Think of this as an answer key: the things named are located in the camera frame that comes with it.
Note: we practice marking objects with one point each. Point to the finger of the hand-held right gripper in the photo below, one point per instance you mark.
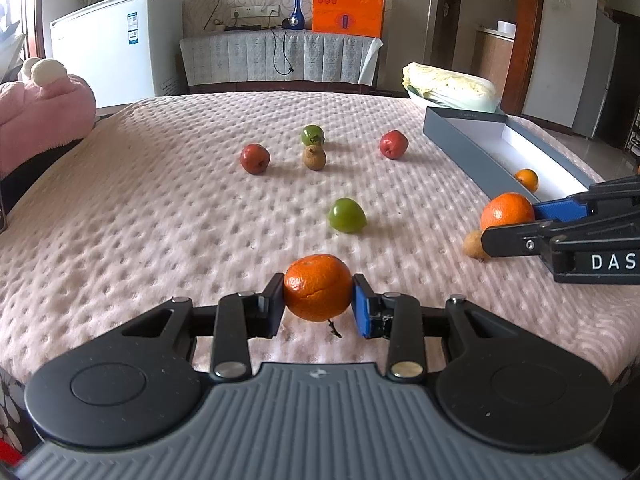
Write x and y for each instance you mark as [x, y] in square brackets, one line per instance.
[557, 210]
[515, 242]

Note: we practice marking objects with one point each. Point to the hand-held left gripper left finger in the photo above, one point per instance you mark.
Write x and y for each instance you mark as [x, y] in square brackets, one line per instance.
[273, 307]

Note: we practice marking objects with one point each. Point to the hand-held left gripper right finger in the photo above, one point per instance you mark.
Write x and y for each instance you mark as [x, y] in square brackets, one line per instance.
[361, 310]

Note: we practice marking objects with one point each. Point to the brown round fruit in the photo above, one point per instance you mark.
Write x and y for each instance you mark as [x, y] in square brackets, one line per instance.
[472, 246]
[314, 158]

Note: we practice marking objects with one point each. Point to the large orange with stem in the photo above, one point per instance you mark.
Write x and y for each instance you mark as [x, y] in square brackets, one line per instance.
[318, 287]

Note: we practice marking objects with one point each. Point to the grey box with white inside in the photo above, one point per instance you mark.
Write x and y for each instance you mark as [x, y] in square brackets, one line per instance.
[510, 145]

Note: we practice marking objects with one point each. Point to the green round fruit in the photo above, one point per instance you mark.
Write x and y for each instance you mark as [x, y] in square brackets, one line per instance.
[346, 216]
[312, 134]

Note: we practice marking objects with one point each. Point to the red apple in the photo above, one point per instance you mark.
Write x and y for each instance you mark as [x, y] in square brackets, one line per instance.
[394, 144]
[254, 159]

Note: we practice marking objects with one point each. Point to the small orange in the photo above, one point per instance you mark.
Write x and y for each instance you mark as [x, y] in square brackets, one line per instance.
[526, 180]

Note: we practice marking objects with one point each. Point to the light green plate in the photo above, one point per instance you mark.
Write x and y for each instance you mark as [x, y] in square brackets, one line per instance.
[487, 106]

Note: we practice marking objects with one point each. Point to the grey refrigerator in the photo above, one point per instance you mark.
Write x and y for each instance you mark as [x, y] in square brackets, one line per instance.
[597, 75]

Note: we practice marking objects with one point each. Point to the pink dotted blanket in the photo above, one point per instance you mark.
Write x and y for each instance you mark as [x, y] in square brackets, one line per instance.
[150, 235]

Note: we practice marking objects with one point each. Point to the wooden counter cabinet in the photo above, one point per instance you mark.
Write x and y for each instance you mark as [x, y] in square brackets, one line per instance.
[492, 57]

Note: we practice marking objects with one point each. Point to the napa cabbage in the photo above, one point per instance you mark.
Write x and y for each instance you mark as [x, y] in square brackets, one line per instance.
[450, 82]

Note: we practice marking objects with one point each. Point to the white round container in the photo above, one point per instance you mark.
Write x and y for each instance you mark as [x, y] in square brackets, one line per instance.
[506, 27]

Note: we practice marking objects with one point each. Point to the white lace cabinet cloth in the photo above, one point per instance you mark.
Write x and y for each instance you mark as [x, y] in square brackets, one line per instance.
[250, 57]

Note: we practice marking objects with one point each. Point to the black power strip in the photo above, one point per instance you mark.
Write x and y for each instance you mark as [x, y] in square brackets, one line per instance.
[242, 26]

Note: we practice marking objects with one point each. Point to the orange paper bag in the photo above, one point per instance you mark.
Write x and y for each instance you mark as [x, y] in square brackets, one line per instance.
[347, 5]

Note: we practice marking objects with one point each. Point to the blue glass bottle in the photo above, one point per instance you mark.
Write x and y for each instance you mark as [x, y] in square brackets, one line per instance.
[297, 12]

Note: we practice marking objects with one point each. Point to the pink plush toy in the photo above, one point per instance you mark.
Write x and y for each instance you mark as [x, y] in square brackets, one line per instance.
[40, 105]

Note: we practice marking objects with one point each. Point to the white chest freezer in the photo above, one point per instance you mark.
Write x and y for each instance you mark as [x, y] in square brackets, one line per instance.
[105, 45]

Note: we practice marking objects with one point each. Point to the brown wooden door frame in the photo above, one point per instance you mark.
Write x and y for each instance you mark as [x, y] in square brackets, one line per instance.
[525, 35]

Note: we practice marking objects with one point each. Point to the white wall socket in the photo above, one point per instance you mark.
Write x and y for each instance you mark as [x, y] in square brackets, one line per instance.
[255, 11]

